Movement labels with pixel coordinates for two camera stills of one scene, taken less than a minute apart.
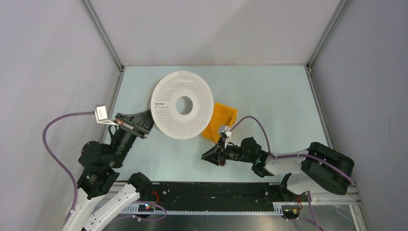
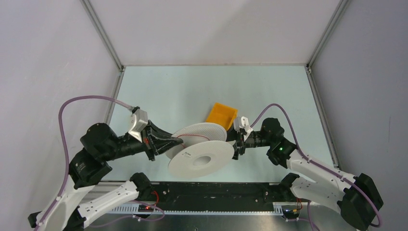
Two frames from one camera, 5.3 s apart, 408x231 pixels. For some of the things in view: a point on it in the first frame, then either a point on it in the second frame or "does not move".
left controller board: [145, 208] does not move
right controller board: [290, 211] does not move
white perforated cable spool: [169, 90] → [205, 151]
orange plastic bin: [222, 115] does not move
